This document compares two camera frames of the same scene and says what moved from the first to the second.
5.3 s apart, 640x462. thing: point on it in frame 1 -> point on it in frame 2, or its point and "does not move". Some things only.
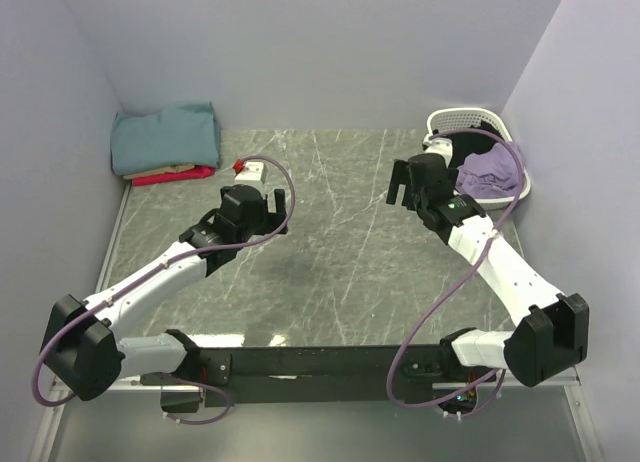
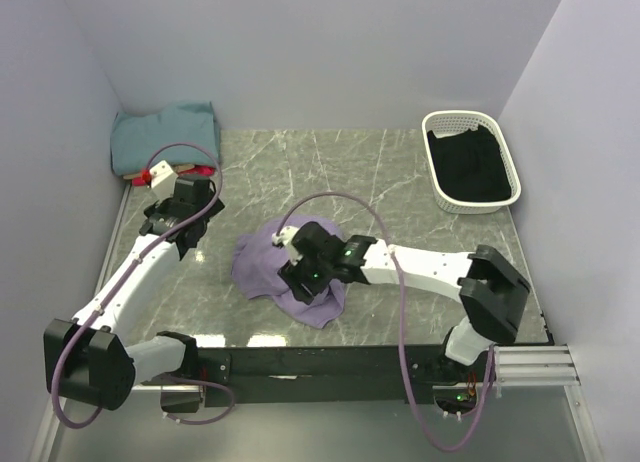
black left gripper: x=271 y=222 -> x=163 y=207
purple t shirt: x=493 y=174 -> x=256 y=265
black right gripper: x=400 y=175 -> x=293 y=275
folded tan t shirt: x=175 y=169 does not move
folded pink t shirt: x=196 y=173 does not move
